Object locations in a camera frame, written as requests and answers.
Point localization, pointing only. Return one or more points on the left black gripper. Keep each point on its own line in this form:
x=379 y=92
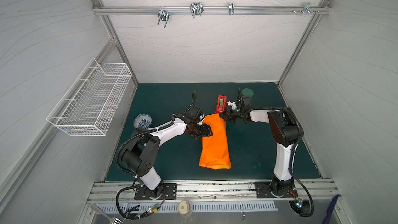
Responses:
x=205 y=131

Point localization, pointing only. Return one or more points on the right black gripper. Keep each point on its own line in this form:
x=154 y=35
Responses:
x=230 y=116

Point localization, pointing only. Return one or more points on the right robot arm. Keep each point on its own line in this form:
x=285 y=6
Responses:
x=286 y=131

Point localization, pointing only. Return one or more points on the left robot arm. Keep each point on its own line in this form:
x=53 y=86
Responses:
x=137 y=155

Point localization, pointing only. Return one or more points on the red tape dispenser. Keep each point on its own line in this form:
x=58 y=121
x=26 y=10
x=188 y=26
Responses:
x=221 y=104

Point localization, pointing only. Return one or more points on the glass jar green lid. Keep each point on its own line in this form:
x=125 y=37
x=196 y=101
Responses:
x=247 y=92

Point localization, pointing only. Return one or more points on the green table mat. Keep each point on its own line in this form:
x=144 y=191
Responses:
x=252 y=148

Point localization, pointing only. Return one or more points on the blue white ceramic spoon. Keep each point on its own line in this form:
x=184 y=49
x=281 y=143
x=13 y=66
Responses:
x=142 y=121

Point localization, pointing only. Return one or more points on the round white puck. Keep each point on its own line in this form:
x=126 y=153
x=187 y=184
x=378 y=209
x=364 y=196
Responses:
x=185 y=208

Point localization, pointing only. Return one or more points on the small metal hook clamp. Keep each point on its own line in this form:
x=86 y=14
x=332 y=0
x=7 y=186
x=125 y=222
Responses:
x=231 y=9

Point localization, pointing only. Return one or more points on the metal U-bolt clamp middle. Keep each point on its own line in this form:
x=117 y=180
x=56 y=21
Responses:
x=196 y=9

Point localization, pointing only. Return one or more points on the metal u-bolt clamp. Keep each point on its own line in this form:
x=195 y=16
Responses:
x=196 y=9
x=163 y=16

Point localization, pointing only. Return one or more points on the metal U-bolt clamp left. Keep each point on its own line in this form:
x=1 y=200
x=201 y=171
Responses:
x=163 y=16

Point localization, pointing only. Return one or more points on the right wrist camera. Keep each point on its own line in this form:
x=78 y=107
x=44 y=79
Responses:
x=232 y=105

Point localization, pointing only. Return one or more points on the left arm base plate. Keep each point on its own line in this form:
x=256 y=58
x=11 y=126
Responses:
x=162 y=191

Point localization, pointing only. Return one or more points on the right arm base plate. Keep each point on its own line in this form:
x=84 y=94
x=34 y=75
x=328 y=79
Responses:
x=264 y=189

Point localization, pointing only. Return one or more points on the aluminium crossbar rail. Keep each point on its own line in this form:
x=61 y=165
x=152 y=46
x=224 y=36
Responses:
x=208 y=10

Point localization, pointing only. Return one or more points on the white slotted cable duct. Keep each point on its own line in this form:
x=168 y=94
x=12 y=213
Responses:
x=196 y=207

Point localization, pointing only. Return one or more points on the white wire basket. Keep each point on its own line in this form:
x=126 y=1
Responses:
x=89 y=105

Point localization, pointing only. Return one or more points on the metal bracket clamp right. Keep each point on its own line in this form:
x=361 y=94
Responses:
x=307 y=9

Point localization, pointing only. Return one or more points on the blue handled tool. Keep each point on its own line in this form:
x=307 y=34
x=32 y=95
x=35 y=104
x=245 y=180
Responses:
x=330 y=209

